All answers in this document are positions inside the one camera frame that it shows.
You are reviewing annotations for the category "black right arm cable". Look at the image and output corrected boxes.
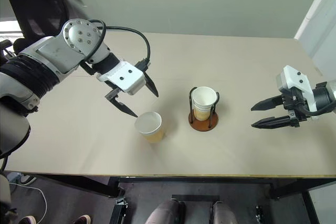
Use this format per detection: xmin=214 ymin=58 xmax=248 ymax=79
xmin=298 ymin=98 xmax=336 ymax=121

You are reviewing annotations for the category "black wire cup holder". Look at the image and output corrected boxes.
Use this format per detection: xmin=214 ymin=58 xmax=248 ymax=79
xmin=188 ymin=87 xmax=220 ymax=132

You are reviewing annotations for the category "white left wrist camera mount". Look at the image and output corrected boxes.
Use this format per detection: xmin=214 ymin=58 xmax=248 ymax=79
xmin=96 ymin=61 xmax=146 ymax=95

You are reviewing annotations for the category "dark red sneaker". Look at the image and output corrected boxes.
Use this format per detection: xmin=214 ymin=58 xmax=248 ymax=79
xmin=74 ymin=214 xmax=92 ymax=224
xmin=17 ymin=215 xmax=37 ymax=224

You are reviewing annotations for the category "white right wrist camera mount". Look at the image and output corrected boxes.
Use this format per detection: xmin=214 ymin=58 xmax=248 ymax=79
xmin=276 ymin=65 xmax=316 ymax=112

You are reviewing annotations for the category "black table frame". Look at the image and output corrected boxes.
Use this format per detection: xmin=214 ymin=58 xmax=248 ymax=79
xmin=25 ymin=173 xmax=336 ymax=224

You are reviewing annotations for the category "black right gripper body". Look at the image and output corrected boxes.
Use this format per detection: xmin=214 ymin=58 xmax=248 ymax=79
xmin=280 ymin=87 xmax=310 ymax=129

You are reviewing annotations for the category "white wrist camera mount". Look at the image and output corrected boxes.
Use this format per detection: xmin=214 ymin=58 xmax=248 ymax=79
xmin=96 ymin=61 xmax=146 ymax=95
xmin=276 ymin=65 xmax=316 ymax=112

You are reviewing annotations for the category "grey rounded shape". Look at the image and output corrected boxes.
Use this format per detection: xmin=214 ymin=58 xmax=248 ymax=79
xmin=212 ymin=201 xmax=239 ymax=224
xmin=145 ymin=199 xmax=185 ymax=224

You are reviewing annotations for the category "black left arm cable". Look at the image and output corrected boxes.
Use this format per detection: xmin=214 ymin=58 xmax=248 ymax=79
xmin=88 ymin=19 xmax=152 ymax=72

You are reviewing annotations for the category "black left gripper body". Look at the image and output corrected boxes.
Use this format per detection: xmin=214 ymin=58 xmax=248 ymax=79
xmin=104 ymin=87 xmax=124 ymax=102

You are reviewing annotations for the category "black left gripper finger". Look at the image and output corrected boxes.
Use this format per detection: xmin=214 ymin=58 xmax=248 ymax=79
xmin=143 ymin=70 xmax=160 ymax=98
xmin=109 ymin=94 xmax=139 ymax=119

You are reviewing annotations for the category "white grey shoe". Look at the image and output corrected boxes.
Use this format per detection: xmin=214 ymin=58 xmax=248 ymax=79
xmin=20 ymin=173 xmax=37 ymax=185

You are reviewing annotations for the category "tan ripple paper cup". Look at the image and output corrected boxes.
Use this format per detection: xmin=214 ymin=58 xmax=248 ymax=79
xmin=193 ymin=104 xmax=213 ymax=122
xmin=192 ymin=86 xmax=218 ymax=111
xmin=134 ymin=111 xmax=165 ymax=144

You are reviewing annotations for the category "black metal bracket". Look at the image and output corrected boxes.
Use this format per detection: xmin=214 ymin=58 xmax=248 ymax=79
xmin=254 ymin=204 xmax=265 ymax=224
xmin=108 ymin=197 xmax=130 ymax=224

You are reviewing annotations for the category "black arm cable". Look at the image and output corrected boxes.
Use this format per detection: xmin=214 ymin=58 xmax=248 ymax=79
xmin=88 ymin=19 xmax=152 ymax=72
xmin=298 ymin=98 xmax=336 ymax=121

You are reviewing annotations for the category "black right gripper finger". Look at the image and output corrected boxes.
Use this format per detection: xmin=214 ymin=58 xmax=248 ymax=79
xmin=250 ymin=95 xmax=284 ymax=112
xmin=251 ymin=114 xmax=293 ymax=130

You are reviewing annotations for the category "black office chair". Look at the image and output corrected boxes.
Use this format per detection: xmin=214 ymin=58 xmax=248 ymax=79
xmin=7 ymin=0 xmax=87 ymax=51

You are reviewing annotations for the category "white floor cable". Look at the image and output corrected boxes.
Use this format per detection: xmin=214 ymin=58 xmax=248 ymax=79
xmin=9 ymin=181 xmax=48 ymax=220

